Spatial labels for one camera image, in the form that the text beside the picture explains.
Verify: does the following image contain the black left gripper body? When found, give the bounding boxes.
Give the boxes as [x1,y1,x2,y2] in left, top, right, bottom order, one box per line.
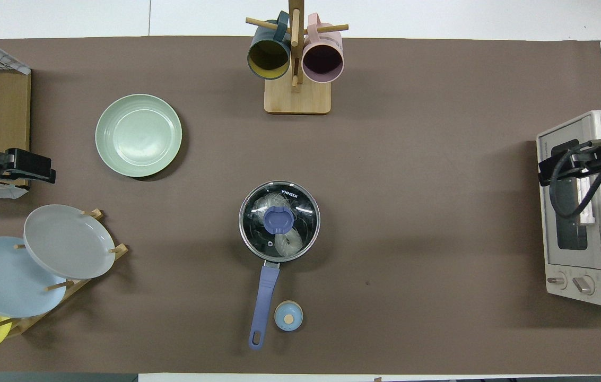
[0,149,57,186]

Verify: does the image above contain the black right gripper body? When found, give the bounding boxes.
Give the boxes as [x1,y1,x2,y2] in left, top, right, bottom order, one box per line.
[538,139,598,186]

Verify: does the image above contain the glass lid with blue knob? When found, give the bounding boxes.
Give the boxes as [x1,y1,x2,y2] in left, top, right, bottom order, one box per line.
[239,180,321,263]

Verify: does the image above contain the clear plastic bag item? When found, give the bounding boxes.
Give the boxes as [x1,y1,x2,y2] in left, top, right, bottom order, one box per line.
[255,192,306,259]

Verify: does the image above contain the grey plate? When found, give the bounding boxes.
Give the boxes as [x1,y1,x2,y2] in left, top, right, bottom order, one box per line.
[23,204,116,280]

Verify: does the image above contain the pale green plate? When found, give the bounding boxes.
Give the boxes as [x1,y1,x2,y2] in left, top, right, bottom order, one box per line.
[95,94,183,178]

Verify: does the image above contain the light blue plate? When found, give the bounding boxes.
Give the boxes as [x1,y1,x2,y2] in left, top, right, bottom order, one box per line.
[0,236,67,319]

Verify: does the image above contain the wooden plate rack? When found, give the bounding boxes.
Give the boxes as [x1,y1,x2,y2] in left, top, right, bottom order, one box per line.
[0,209,129,337]

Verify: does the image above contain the brown table mat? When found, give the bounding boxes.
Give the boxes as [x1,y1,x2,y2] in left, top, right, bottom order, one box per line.
[0,36,601,375]

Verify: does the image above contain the pink mug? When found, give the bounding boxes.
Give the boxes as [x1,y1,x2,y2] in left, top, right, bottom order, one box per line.
[302,13,344,84]

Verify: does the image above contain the dark teal mug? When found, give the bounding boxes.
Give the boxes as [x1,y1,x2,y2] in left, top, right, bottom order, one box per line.
[247,11,292,80]

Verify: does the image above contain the wooden mug tree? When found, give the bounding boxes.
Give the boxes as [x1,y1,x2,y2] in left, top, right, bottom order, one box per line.
[246,0,349,115]

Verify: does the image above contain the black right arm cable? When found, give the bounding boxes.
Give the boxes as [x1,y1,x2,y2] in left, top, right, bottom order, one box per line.
[548,141,601,219]

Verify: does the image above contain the dark pot with purple handle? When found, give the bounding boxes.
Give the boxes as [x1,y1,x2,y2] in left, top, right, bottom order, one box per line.
[239,180,321,351]

